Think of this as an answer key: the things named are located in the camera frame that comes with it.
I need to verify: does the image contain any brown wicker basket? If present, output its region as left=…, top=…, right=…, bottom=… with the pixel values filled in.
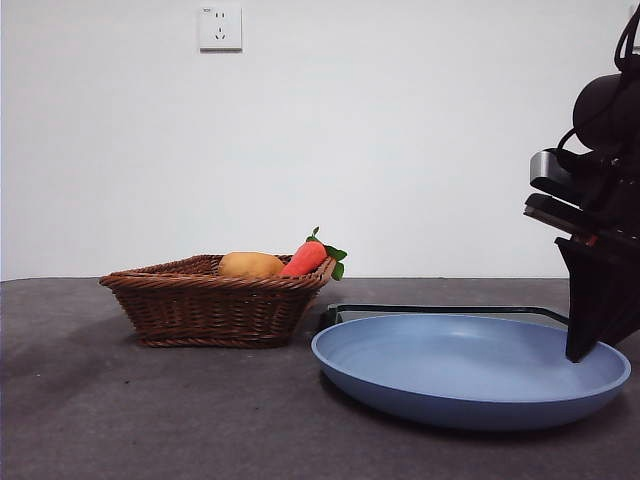
left=98, top=254, right=335, bottom=349

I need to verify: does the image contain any yellow-brown potato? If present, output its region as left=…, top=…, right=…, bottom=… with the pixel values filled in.
left=218, top=251, right=286, bottom=280

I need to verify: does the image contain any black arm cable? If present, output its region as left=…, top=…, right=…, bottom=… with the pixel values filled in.
left=611, top=4, right=640, bottom=76

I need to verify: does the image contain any black flat tray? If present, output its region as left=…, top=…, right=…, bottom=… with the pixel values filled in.
left=319, top=301, right=571, bottom=330

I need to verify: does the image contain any blue round plate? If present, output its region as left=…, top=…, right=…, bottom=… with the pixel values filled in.
left=310, top=313, right=633, bottom=433

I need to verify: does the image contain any orange carrot with green leaves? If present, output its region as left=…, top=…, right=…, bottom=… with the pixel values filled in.
left=279, top=226, right=348, bottom=282

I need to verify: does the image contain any pale grey camera box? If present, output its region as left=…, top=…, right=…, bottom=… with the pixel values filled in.
left=529, top=147, right=604, bottom=199

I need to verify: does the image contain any white wall socket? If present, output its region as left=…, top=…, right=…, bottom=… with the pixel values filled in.
left=199, top=5, right=244, bottom=53

